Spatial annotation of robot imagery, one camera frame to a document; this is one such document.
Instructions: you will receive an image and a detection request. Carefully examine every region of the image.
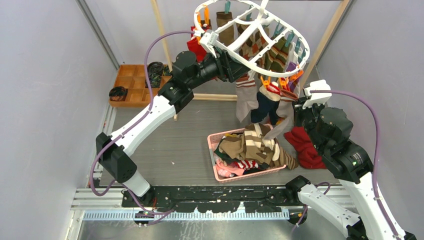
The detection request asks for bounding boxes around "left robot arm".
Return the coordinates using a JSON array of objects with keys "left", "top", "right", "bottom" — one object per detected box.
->
[{"left": 95, "top": 50, "right": 252, "bottom": 207}]

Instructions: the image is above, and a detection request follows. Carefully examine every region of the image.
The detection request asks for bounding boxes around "maroon purple orange striped sock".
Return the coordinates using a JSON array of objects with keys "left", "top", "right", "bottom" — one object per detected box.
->
[{"left": 286, "top": 61, "right": 304, "bottom": 92}]

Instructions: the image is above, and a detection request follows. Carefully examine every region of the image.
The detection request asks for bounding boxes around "argyle sock in basket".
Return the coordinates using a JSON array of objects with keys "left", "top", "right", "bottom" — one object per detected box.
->
[{"left": 217, "top": 123, "right": 282, "bottom": 168}]

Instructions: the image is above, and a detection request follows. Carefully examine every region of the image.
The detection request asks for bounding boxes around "rolled dark sock centre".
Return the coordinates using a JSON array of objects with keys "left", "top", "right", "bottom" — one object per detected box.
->
[{"left": 145, "top": 74, "right": 162, "bottom": 89}]

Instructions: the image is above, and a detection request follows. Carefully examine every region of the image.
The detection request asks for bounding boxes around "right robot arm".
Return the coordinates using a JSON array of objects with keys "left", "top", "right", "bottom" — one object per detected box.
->
[{"left": 285, "top": 102, "right": 416, "bottom": 240}]

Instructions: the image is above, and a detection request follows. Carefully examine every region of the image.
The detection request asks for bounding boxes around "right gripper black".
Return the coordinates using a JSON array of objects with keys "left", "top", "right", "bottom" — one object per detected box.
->
[{"left": 290, "top": 94, "right": 325, "bottom": 150}]

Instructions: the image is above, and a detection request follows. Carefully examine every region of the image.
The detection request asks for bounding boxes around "red hanging sock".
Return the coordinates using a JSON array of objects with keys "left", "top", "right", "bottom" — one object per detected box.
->
[{"left": 186, "top": 33, "right": 207, "bottom": 63}]

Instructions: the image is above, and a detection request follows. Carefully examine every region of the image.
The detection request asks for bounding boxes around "rolled dark sock left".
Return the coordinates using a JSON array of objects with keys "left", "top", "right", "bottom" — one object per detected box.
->
[{"left": 108, "top": 86, "right": 128, "bottom": 102}]

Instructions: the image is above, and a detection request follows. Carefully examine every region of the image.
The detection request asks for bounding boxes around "wooden clothes rack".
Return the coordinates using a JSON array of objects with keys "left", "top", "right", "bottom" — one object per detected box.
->
[{"left": 150, "top": 0, "right": 354, "bottom": 102}]

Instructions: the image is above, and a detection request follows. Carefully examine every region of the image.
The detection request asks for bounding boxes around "argyle hanging sock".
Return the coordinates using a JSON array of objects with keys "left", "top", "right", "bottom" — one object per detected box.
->
[{"left": 236, "top": 23, "right": 269, "bottom": 60}]

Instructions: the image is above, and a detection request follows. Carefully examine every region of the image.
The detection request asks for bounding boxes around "orange wooden compartment tray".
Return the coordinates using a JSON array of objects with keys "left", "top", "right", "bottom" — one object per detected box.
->
[{"left": 109, "top": 64, "right": 151, "bottom": 108}]

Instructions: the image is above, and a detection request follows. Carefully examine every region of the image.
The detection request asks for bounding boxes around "grey beige sock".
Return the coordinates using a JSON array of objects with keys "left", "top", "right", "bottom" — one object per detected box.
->
[{"left": 235, "top": 75, "right": 259, "bottom": 122}]

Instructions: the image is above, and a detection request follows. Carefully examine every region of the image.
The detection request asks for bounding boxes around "red cloth on table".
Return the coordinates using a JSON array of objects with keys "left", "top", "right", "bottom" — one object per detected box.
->
[{"left": 284, "top": 126, "right": 326, "bottom": 170}]

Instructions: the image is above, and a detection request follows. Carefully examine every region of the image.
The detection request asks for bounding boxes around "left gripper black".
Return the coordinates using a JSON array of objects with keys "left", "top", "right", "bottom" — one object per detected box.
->
[{"left": 187, "top": 46, "right": 250, "bottom": 90}]

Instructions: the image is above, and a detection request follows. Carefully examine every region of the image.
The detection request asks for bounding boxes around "green striped hanging sock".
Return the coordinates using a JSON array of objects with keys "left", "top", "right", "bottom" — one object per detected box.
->
[{"left": 263, "top": 37, "right": 290, "bottom": 73}]

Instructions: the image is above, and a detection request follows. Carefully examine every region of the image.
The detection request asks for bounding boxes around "brown striped sock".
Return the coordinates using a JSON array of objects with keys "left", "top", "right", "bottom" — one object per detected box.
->
[{"left": 272, "top": 146, "right": 299, "bottom": 170}]

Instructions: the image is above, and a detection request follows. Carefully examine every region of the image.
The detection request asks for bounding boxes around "pink plastic basket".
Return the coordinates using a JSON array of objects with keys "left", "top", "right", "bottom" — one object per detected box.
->
[{"left": 207, "top": 127, "right": 287, "bottom": 183}]

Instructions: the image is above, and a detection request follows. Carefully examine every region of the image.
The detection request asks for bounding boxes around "white hanging sock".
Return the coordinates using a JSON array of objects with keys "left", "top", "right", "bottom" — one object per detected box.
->
[{"left": 285, "top": 42, "right": 299, "bottom": 72}]

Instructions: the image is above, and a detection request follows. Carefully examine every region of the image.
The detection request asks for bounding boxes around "white plastic clip hanger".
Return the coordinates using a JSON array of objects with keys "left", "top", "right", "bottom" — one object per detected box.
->
[{"left": 193, "top": 0, "right": 310, "bottom": 82}]

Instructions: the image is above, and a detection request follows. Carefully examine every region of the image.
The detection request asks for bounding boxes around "rolled dark green sock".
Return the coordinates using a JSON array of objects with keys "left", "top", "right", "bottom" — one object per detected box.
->
[{"left": 163, "top": 65, "right": 171, "bottom": 76}]

